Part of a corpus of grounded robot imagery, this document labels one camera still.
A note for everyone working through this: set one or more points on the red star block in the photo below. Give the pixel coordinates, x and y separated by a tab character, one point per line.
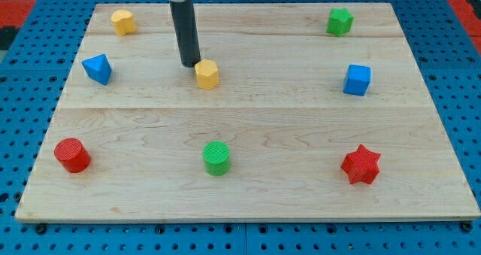
361	166

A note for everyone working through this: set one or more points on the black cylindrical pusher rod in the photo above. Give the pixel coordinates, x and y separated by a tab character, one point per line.
183	15

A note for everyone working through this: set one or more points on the wooden board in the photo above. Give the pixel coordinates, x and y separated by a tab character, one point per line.
279	107

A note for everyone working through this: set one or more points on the yellow heart block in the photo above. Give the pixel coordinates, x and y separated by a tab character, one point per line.
123	22

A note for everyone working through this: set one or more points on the yellow hexagon block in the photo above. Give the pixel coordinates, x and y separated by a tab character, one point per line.
207	74

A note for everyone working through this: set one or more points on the green cylinder block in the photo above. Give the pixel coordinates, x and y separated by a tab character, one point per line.
216	156

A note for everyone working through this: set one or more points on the red cylinder block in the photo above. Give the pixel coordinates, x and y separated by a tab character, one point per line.
73	156

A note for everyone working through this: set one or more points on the blue cube block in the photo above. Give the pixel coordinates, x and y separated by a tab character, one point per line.
357	80

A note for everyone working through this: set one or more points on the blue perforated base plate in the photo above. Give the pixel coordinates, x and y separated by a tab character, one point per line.
35	69

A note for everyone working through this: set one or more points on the blue triangle block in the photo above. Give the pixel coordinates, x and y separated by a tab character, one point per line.
98	69

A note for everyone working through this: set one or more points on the green star block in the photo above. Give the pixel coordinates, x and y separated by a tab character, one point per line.
339	22

